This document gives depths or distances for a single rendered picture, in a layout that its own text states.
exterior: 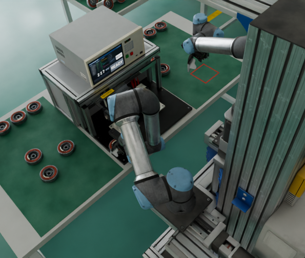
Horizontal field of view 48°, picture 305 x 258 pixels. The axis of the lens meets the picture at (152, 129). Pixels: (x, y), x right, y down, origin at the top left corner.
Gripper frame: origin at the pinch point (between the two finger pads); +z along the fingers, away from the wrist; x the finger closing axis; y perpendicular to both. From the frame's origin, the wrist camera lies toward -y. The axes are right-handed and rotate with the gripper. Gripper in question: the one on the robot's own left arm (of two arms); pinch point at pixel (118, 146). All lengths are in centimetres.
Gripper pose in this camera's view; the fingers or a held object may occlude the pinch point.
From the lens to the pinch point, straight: 220.2
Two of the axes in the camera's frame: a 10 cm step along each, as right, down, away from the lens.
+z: -2.2, 3.0, 9.3
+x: 7.3, -5.8, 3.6
